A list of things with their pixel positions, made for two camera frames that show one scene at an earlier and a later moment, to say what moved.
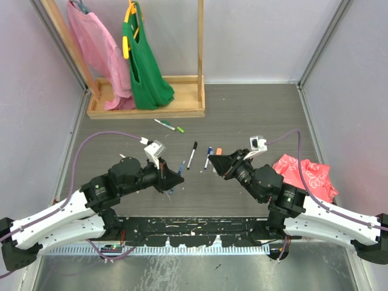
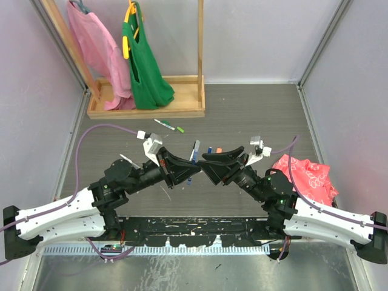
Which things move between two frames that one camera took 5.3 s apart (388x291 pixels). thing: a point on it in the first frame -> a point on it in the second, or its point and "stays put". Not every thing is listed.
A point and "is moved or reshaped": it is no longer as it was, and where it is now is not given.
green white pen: [158, 121] stays put
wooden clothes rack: [189, 91] stays put
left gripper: [166, 177] -> [174, 169]
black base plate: [196, 231] stays put
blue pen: [179, 173] is moved or reshaped
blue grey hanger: [81, 6] stays put
